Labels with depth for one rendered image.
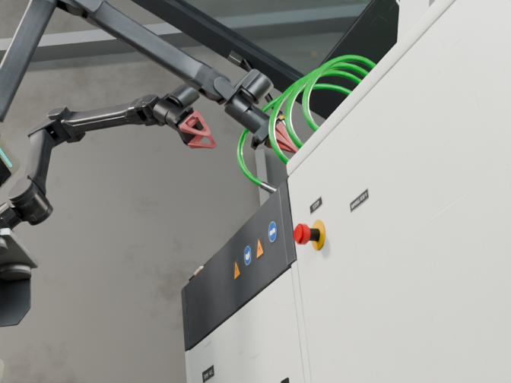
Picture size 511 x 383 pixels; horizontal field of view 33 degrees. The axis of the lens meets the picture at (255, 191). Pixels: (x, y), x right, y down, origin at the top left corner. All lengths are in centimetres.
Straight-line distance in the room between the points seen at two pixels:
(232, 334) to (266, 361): 20
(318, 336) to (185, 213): 232
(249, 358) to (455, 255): 73
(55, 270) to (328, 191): 242
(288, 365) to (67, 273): 225
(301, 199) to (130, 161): 238
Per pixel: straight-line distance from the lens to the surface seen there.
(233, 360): 183
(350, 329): 135
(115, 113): 247
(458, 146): 112
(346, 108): 139
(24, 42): 203
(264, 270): 167
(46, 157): 255
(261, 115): 207
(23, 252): 212
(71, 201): 383
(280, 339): 160
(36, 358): 365
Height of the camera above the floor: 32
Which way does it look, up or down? 23 degrees up
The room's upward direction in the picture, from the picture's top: 6 degrees counter-clockwise
